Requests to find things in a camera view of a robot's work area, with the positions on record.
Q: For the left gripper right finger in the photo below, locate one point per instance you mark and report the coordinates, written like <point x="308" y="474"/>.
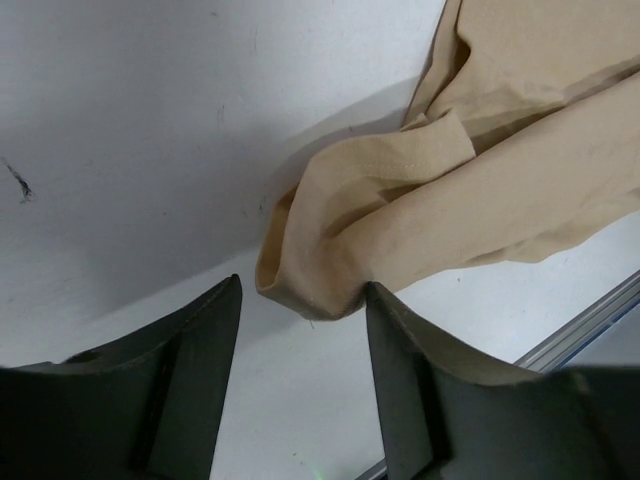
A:
<point x="475" y="410"/>

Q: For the aluminium front rail frame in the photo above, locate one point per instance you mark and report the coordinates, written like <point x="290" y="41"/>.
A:
<point x="580" y="330"/>

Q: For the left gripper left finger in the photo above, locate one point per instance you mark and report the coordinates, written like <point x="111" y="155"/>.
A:
<point x="145" y="406"/>

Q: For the beige t shirt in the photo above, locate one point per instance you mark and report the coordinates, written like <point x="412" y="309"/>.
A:
<point x="521" y="141"/>

